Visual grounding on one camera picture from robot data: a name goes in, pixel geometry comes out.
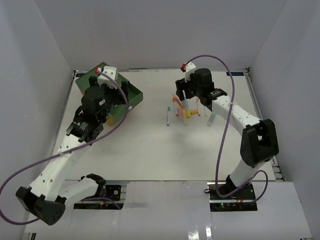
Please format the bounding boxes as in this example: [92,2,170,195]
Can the blue highlighter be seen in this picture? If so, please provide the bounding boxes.
[181,99,189,111]

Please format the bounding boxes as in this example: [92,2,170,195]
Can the orange cap marker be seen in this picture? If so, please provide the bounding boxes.
[172,97,179,117]

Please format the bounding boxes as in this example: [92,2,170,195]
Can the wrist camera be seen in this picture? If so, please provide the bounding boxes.
[180,62,197,78]
[95,65,118,89]

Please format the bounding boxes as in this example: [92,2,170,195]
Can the blue corner label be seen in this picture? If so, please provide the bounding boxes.
[231,71,244,77]

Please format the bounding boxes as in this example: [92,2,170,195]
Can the salmon cap marker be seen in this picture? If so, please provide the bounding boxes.
[196,97,201,117]

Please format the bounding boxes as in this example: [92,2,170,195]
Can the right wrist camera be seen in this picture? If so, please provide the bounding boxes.
[180,62,197,78]

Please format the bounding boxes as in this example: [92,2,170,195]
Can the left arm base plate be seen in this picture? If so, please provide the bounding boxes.
[103,184,122,201]

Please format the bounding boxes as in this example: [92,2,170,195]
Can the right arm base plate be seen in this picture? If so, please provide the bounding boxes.
[204,183,258,213]

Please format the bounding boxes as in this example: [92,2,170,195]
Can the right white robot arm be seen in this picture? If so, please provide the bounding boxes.
[175,65,279,200]

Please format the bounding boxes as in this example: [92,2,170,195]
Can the green drawer storage box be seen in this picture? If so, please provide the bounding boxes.
[74,62,143,126]

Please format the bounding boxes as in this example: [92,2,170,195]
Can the teal cap marker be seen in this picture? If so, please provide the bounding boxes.
[166,106,171,127]

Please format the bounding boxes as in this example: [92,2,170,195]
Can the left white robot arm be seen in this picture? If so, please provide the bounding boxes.
[15,76,129,226]

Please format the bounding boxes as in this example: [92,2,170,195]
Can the green highlighter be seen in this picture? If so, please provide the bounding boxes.
[207,111,217,127]

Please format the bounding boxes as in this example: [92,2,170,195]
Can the brown orange pen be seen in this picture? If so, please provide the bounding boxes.
[172,94,185,109]

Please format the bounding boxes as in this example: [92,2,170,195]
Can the pale yellow highlighter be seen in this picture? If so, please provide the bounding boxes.
[182,109,188,125]

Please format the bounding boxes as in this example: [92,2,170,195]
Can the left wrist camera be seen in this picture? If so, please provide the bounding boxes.
[95,65,118,89]

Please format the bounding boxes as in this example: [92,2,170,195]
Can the yellow cap marker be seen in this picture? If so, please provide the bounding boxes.
[204,106,209,118]

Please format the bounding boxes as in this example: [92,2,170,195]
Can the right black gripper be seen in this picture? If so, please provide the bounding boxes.
[175,74,203,102]

